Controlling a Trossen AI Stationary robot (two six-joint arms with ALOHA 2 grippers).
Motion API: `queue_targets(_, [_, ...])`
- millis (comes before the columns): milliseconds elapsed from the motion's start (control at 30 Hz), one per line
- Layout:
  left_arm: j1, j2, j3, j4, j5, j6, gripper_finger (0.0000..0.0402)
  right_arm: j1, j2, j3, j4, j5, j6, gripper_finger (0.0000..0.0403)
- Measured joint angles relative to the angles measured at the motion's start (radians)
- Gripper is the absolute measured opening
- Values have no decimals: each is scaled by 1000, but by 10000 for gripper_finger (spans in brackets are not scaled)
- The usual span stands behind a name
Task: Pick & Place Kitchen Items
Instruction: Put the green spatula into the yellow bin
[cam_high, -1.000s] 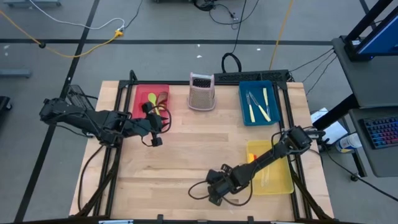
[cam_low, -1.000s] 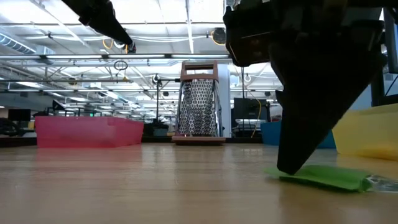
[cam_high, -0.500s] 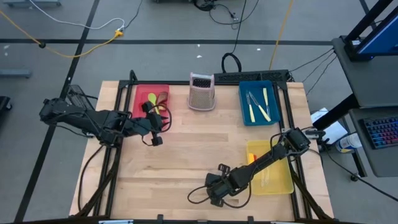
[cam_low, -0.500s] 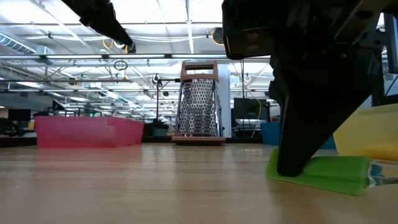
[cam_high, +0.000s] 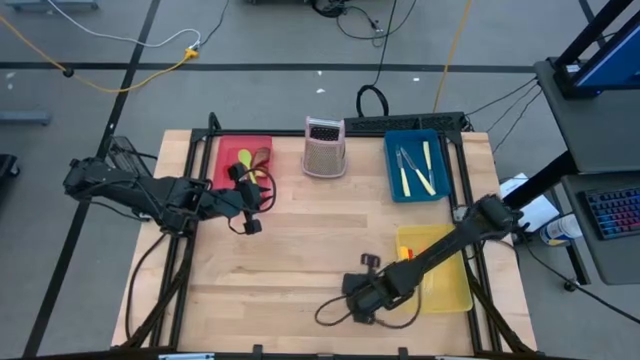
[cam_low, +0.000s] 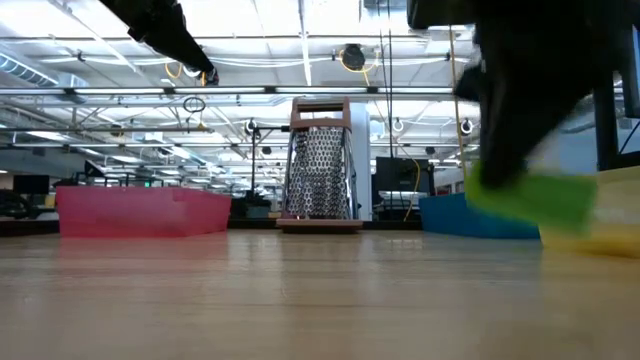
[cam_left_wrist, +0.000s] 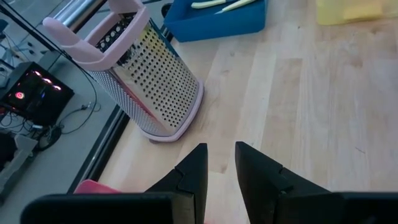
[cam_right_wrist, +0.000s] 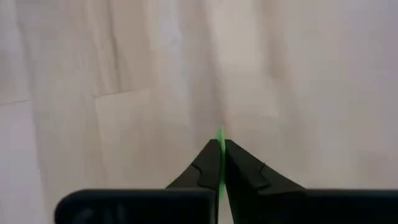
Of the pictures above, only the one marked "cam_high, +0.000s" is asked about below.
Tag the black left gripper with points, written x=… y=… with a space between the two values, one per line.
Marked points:
x=247 y=197

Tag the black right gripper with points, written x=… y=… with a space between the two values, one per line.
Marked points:
x=367 y=297

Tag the large dark wooden spoon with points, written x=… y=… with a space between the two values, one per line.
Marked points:
x=263 y=155

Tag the green silicone spoon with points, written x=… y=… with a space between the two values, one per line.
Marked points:
x=245 y=157

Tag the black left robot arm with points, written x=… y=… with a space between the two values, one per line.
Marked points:
x=150 y=192

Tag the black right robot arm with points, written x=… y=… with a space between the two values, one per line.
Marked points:
x=450 y=245

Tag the red plastic bin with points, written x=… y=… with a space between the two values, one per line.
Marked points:
x=227 y=150

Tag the pink metal box grater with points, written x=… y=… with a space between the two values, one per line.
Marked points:
x=324 y=157

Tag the yellow plastic bin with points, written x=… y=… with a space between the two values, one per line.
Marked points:
x=450 y=295

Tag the blue plastic bin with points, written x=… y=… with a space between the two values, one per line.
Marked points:
x=442 y=170

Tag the white paper sheet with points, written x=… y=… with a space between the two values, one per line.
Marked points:
x=537 y=215

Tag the white plastic bottle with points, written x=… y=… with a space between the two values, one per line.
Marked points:
x=560 y=230

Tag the grey metal floor bar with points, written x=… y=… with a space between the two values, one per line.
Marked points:
x=25 y=118

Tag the black floor object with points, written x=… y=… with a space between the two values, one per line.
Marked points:
x=7 y=165

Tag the backlit computer keyboard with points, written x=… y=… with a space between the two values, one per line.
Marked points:
x=615 y=212

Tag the grey computer desk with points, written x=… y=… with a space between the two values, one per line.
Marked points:
x=590 y=135

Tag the black computer monitor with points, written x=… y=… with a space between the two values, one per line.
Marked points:
x=615 y=60

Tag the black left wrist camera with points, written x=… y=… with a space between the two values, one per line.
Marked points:
x=252 y=227

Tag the black aluminium table frame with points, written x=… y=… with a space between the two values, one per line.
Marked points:
x=200 y=134

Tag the black monitor stand post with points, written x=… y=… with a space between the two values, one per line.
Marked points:
x=593 y=32

